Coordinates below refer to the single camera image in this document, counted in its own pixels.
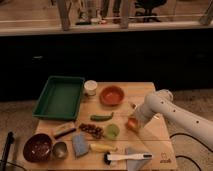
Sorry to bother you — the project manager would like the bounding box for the wooden block eraser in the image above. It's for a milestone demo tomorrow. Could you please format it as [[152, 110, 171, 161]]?
[[53, 122, 76, 139]]

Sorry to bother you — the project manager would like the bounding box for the white paper cup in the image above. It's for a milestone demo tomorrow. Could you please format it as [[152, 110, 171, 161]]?
[[84, 80, 98, 96]]

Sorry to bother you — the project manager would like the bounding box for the green plastic cup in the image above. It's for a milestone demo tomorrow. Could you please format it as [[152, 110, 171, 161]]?
[[104, 124, 120, 140]]

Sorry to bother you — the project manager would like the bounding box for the green plastic tray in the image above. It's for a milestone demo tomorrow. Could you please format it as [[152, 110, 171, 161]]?
[[33, 76, 85, 121]]

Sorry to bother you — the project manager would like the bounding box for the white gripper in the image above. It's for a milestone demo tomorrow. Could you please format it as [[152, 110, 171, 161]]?
[[133, 105, 149, 128]]

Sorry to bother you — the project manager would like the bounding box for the black pole stand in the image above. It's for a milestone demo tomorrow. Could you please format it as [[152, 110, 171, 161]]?
[[0, 132, 14, 171]]

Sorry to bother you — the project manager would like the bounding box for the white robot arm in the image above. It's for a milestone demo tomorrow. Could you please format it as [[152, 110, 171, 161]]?
[[133, 89, 213, 146]]

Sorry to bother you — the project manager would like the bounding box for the green chili pepper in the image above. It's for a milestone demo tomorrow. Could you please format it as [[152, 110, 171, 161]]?
[[90, 112, 114, 122]]

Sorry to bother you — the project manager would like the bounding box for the bunch of dark grapes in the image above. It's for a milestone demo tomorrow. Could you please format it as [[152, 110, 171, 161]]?
[[79, 123, 103, 139]]

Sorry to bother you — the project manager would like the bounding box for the yellow banana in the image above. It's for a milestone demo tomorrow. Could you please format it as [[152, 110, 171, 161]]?
[[90, 143, 118, 152]]

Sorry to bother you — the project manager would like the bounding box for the small metal cup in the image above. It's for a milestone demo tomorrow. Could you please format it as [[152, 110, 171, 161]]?
[[52, 142, 68, 159]]

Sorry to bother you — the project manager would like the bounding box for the dark red bowl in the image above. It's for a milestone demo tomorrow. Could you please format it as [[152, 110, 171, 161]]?
[[23, 133, 52, 163]]

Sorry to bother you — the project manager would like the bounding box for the orange bowl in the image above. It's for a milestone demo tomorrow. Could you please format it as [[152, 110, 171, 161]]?
[[99, 85, 125, 106]]

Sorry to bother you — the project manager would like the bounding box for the grey blue cloth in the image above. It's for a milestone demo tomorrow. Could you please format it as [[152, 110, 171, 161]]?
[[125, 147, 153, 171]]

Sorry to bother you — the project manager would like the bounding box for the black cable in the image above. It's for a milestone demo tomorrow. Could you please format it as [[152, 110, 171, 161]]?
[[169, 132, 213, 171]]

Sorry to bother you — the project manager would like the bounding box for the black office chair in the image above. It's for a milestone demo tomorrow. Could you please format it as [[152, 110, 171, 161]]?
[[135, 0, 167, 23]]

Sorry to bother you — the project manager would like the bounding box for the red yellow apple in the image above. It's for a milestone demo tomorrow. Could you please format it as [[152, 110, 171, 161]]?
[[125, 118, 139, 132]]

